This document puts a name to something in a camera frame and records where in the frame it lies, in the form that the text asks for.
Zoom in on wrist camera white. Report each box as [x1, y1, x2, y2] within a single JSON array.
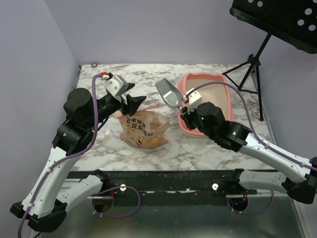
[[185, 88, 202, 112], [102, 74, 129, 98]]

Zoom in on black table front rail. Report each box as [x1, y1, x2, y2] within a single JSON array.
[[91, 169, 257, 207]]

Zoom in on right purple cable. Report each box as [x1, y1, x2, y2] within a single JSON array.
[[184, 81, 317, 215]]

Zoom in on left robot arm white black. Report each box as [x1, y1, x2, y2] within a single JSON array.
[[10, 81, 146, 233]]

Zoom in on purple cable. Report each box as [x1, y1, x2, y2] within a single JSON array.
[[184, 81, 317, 215], [17, 73, 142, 238]]

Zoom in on orange cat litter bag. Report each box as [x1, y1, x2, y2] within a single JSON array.
[[115, 105, 170, 149]]

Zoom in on silver metal scoop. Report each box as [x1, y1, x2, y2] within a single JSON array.
[[155, 78, 183, 109]]

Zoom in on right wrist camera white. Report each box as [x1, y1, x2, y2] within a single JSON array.
[[185, 88, 202, 112]]

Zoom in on black music stand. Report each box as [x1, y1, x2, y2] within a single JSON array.
[[223, 0, 317, 121]]

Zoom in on pink litter box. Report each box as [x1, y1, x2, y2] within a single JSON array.
[[177, 72, 235, 138]]

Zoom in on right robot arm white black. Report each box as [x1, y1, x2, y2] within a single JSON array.
[[181, 91, 317, 204]]

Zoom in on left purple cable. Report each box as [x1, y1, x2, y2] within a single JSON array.
[[17, 73, 142, 238]]

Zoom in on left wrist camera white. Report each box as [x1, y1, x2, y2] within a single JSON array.
[[102, 74, 129, 98]]

